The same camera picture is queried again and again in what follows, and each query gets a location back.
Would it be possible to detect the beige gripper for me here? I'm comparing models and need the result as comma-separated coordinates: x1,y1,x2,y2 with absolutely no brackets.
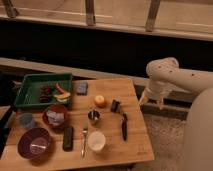
139,79,168,110

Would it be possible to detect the black eraser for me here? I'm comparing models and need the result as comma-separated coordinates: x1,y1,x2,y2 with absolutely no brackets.
63,126,74,151

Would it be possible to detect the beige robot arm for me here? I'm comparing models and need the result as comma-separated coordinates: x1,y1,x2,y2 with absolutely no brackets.
139,57,213,171

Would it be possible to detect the red bowl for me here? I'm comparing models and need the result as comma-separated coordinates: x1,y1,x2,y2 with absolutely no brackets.
42,104,68,128

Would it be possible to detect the purple bowl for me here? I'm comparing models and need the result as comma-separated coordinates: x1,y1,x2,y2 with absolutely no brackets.
17,127,51,159

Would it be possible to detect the small black block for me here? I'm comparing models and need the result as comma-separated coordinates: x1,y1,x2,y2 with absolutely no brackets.
111,100,121,113

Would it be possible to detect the orange fruit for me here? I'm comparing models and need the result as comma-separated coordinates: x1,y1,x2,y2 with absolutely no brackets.
94,95,106,108

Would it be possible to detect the small metal cup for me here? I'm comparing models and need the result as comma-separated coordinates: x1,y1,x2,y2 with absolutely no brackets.
88,110,100,125

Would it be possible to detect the white cup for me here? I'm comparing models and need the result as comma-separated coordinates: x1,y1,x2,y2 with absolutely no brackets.
88,131,106,153

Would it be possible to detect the blue sponge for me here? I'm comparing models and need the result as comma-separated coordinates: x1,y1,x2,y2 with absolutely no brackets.
77,81,88,95

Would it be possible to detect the silver fork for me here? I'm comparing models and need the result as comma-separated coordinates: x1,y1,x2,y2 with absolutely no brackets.
81,127,88,158

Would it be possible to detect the yellow banana toy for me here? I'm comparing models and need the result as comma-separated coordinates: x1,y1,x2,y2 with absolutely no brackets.
53,92,70,102

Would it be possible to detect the crumpled white paper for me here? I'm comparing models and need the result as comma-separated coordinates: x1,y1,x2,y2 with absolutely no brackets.
46,110,64,126

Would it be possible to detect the dark grape bunch toy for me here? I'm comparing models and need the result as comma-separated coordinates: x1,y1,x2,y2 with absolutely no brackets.
39,86,53,103

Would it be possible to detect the green plastic tray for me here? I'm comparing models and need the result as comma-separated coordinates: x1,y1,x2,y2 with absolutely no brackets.
14,73,72,110

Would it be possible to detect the blue plastic cup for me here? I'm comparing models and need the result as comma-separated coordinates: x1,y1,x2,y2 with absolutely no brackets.
18,113,36,129

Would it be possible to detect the black handled knife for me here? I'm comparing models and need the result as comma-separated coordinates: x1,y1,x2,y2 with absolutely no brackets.
121,113,127,141

